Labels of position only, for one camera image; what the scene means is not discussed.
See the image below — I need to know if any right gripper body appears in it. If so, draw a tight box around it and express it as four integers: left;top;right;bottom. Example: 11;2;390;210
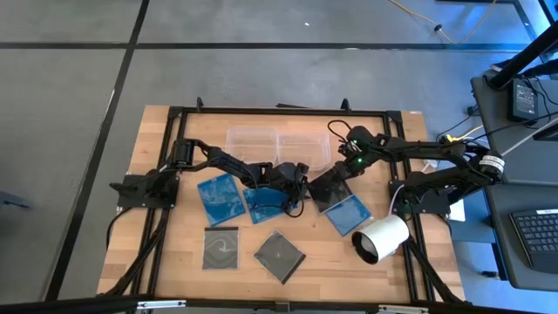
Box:
337;147;374;178

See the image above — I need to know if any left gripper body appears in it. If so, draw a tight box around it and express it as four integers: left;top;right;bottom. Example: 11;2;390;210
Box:
261;161;309;196

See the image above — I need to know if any black jewel case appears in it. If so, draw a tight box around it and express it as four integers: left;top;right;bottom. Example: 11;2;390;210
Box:
253;229;307;285
307;167;354;215

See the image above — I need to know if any blue jewel case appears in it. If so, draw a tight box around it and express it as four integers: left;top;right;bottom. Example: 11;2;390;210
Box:
242;187;302;224
324;195;372;237
196;173;247;227

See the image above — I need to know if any black jewel case swirl print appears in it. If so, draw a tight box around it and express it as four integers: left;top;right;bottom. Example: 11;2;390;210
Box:
202;226;240;270

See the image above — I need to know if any clear plastic container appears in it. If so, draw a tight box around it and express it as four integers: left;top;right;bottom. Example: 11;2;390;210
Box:
225;126;280;166
276;128;331;172

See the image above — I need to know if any black beam with silver brackets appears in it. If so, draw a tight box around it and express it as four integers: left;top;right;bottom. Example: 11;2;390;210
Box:
0;295;558;314

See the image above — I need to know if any white power box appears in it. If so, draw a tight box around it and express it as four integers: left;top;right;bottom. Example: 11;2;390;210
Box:
444;198;467;222

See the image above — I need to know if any grey side desk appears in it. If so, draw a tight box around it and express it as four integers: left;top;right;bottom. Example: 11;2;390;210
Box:
484;181;558;292
470;73;558;187

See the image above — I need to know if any black power adapter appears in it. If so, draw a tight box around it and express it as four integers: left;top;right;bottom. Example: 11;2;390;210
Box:
507;78;541;123

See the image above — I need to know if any black keyboard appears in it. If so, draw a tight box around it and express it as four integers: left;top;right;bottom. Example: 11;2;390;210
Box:
509;208;558;274

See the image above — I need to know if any black slanted pole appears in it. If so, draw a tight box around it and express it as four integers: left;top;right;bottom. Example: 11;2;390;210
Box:
486;21;558;91

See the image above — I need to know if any dark grey furniture foot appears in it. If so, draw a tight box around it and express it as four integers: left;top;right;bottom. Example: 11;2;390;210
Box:
0;190;34;210

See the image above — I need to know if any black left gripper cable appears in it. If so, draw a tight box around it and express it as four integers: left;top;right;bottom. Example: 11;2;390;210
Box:
285;187;307;218

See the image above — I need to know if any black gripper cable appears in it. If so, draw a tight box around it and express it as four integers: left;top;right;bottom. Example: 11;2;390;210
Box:
285;187;307;218
326;119;352;145

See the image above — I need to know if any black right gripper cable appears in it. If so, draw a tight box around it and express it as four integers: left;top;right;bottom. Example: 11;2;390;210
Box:
326;119;352;145

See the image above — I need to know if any white cylindrical camera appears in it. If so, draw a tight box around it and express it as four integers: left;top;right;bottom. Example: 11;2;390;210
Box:
350;213;411;266

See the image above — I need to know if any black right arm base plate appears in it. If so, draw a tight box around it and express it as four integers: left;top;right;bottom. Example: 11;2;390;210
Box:
389;178;453;215

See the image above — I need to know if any black aluminium table frame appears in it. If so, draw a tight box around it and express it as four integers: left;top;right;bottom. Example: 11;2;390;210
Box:
98;96;466;304

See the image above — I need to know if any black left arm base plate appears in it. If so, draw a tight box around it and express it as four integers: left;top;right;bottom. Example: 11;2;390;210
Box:
115;172;180;209

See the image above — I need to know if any yellow floor cable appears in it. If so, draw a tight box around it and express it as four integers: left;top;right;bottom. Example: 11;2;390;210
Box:
387;0;498;45

